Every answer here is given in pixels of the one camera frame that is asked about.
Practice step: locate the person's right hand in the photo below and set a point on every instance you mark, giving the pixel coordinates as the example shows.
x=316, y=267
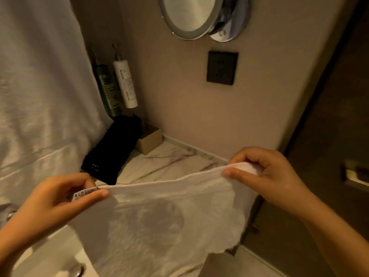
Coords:
x=274, y=181

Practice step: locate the person's left hand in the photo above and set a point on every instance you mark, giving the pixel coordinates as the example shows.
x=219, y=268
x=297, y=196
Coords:
x=40, y=209

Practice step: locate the person's right thumb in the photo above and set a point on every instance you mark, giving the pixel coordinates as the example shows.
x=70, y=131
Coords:
x=245, y=177

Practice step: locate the person's left thumb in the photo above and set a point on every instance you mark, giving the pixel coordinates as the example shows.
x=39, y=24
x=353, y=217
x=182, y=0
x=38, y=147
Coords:
x=86, y=200

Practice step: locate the small white towel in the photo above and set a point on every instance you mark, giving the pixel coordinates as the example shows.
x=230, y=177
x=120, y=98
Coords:
x=161, y=222

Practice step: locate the person's right forearm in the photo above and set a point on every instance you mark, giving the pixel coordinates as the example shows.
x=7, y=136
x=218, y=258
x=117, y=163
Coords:
x=337, y=239

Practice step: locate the person's left forearm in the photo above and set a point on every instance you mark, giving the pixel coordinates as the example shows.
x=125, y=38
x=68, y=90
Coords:
x=7, y=250

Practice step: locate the black fabric pouch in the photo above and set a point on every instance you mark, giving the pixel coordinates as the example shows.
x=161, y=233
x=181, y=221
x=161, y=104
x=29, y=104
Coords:
x=112, y=149

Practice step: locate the white sink basin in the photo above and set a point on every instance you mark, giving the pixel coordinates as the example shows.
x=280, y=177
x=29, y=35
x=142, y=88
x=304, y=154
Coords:
x=54, y=256

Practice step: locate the small beige cardboard box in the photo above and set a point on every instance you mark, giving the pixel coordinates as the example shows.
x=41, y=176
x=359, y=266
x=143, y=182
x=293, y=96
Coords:
x=150, y=139

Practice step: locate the dark green pump bottle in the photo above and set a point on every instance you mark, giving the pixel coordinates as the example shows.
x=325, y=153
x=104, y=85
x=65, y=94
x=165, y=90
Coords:
x=106, y=89

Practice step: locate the large white hanging towel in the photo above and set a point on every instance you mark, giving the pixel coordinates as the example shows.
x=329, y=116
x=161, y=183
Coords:
x=43, y=89

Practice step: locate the white pump bottle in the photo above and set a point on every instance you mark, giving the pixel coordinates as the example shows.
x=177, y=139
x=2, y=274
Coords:
x=125, y=83

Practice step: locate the black wall socket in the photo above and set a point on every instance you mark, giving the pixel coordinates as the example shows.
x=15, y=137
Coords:
x=222, y=68

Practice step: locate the round chrome wall mirror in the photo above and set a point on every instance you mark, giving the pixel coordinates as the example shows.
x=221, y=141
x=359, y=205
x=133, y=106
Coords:
x=199, y=14

